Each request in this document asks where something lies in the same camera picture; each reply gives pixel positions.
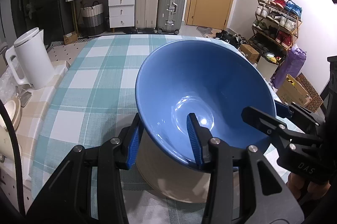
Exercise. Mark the white electric kettle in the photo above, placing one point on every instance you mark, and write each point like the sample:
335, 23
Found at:
31, 54

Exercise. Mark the checkered teal tablecloth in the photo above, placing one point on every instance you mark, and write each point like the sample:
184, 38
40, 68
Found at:
93, 102

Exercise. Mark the silver suitcase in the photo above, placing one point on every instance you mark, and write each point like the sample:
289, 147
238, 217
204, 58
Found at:
169, 16

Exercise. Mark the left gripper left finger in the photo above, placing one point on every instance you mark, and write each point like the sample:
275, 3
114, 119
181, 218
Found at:
127, 150

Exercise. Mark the green printed cardboard box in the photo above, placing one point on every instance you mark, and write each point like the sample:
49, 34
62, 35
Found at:
292, 91

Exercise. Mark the white trash bin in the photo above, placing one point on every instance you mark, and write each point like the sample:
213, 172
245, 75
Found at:
266, 67

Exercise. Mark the small brown cardboard box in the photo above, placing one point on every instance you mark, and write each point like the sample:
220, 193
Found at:
250, 53

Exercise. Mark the blue bowl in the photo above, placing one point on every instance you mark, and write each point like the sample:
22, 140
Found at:
214, 81

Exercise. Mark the bamboo shoe rack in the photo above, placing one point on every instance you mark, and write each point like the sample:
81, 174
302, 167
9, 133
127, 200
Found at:
275, 30

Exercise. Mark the beige suitcase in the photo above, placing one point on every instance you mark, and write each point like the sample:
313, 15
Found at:
146, 14

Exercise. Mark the woven laundry basket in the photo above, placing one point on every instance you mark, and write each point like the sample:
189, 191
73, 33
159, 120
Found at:
93, 19

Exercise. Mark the person's right hand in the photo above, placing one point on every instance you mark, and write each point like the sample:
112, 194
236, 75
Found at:
296, 184

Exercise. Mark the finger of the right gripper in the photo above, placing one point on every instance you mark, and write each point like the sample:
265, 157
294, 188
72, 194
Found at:
287, 111
267, 124

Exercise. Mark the purple rolled mat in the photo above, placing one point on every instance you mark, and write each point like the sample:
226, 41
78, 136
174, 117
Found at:
292, 65

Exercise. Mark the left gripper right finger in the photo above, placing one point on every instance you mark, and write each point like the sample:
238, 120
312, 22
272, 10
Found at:
210, 153

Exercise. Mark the small cream lidded bowl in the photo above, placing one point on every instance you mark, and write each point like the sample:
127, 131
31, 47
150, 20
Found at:
13, 108

